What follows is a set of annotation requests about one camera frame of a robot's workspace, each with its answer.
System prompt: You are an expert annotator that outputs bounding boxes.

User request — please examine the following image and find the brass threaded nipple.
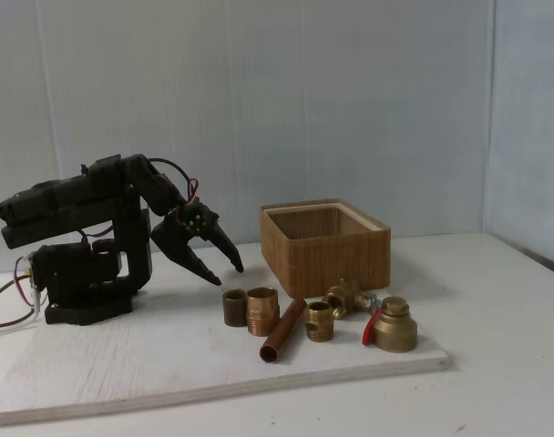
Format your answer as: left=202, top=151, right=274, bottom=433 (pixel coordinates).
left=303, top=300, right=336, bottom=342

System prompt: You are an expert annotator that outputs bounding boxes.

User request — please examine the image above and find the brass ball valve red handle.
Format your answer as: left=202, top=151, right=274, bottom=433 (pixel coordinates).
left=321, top=278, right=384, bottom=346

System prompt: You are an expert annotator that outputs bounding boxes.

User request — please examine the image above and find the stepped brass cap fitting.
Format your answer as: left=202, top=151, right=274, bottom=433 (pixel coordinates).
left=371, top=296, right=418, bottom=354

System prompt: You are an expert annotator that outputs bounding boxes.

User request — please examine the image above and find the copper-toned threaded coupling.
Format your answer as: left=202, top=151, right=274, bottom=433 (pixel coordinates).
left=245, top=286, right=281, bottom=338

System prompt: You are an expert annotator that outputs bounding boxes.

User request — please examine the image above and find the white power wire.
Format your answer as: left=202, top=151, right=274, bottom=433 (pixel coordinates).
left=0, top=286, right=46, bottom=341

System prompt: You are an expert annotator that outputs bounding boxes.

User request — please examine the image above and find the red power wire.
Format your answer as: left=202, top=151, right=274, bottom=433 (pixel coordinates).
left=0, top=255, right=39, bottom=332

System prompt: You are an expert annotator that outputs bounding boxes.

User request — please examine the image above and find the short dark brass sleeve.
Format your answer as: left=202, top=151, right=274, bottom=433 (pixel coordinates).
left=221, top=288, right=249, bottom=327

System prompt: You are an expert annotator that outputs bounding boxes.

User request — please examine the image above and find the copper pipe piece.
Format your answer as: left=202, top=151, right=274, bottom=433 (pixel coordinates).
left=259, top=298, right=308, bottom=365

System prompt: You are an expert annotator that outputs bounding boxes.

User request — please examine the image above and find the slatted wooden box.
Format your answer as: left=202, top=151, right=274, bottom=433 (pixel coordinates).
left=259, top=197, right=392, bottom=300

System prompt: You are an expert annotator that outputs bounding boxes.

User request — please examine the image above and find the white plywood board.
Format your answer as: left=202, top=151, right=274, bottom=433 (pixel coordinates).
left=0, top=254, right=454, bottom=428

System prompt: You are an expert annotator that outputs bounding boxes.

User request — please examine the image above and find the white motor controller board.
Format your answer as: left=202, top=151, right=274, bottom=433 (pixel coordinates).
left=24, top=252, right=37, bottom=292

